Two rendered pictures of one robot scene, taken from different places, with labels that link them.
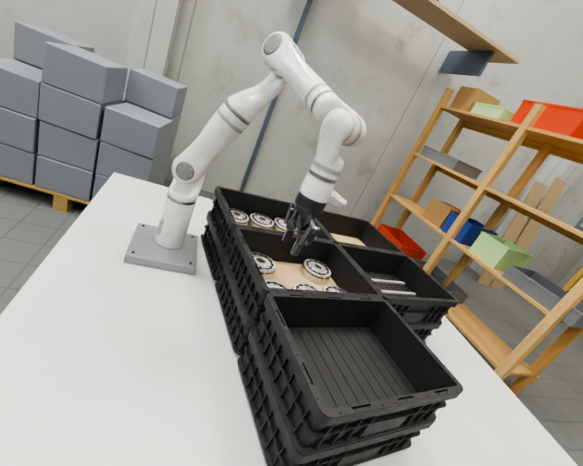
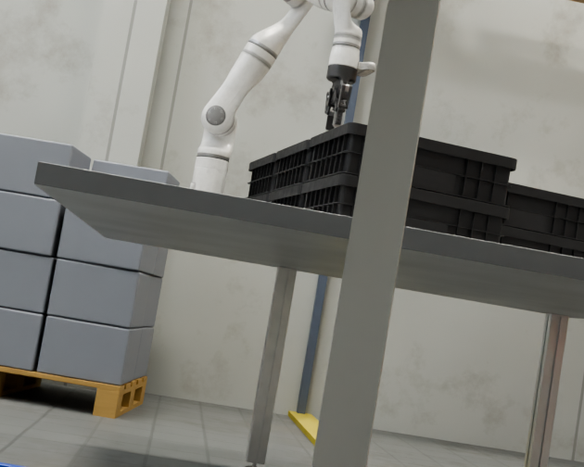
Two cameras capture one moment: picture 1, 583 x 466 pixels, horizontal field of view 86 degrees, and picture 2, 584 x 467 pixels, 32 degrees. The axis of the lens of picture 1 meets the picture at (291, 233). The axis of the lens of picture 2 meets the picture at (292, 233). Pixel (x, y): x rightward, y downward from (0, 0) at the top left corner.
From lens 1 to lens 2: 2.00 m
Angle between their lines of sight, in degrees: 33
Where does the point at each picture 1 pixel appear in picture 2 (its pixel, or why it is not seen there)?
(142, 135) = not seen: hidden behind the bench
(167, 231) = not seen: hidden behind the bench
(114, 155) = (77, 277)
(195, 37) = (182, 121)
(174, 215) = (207, 173)
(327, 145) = (339, 15)
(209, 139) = (237, 76)
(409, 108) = not seen: outside the picture
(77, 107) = (27, 211)
